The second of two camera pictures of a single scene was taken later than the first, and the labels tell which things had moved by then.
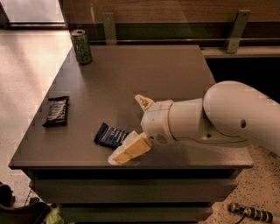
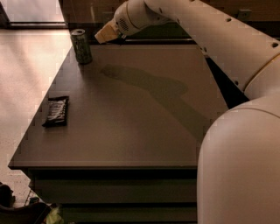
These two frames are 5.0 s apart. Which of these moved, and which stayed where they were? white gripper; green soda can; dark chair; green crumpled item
Moved: white gripper
Stayed: green crumpled item; green soda can; dark chair
